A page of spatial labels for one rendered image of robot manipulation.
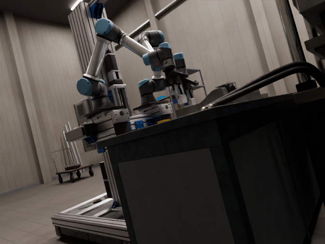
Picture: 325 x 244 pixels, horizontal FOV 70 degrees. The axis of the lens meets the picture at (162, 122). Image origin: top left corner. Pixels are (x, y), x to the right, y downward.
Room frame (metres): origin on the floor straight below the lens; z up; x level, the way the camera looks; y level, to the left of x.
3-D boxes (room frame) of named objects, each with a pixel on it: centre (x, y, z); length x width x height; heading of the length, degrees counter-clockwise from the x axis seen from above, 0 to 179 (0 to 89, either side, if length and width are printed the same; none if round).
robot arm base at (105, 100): (1.78, 0.41, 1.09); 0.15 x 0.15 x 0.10
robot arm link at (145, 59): (1.52, -0.04, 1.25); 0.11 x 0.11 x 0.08; 73
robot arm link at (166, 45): (1.47, -0.13, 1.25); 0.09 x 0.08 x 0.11; 73
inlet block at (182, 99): (1.48, -0.12, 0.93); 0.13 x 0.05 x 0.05; 49
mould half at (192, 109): (1.56, -0.38, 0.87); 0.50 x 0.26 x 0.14; 49
